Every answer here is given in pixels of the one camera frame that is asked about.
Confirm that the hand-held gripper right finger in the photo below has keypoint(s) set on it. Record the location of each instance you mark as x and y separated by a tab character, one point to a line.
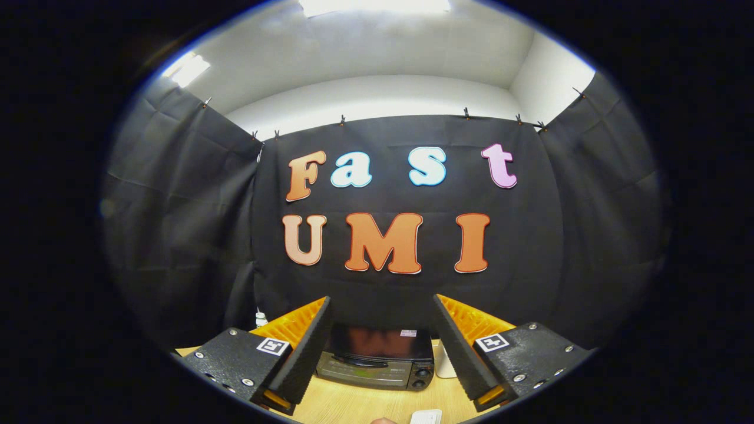
459	359

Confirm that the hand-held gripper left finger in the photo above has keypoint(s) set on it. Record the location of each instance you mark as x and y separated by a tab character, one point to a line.
306	353

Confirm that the white boxy appliance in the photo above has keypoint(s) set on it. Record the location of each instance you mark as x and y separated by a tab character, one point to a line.
443	365

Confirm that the white plate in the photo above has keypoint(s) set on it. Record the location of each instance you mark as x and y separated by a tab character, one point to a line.
426	417

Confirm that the black toaster oven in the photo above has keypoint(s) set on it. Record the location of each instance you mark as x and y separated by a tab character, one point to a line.
377	368

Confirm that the row of small black clips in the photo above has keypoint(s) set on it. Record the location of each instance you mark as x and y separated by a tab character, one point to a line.
466	112

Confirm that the white plastic bottle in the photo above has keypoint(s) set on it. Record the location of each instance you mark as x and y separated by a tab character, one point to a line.
261	320

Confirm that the rectangular ceiling light panel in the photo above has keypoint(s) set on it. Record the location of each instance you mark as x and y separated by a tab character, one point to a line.
187	69
377	6

